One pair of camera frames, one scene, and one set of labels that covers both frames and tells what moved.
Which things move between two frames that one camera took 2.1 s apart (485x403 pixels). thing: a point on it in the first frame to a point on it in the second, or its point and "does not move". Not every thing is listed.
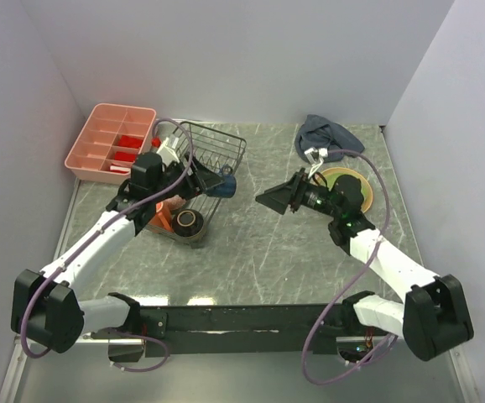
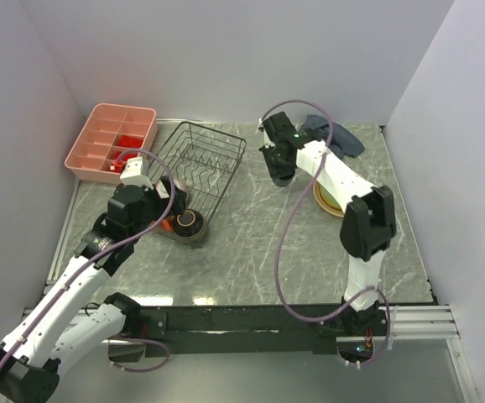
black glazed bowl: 187,222 does not move
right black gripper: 292,193 to 267,150
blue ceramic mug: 226,189 to 282,178
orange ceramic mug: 163,218 does not move
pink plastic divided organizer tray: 113,137 does not move
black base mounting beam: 215,330 does not move
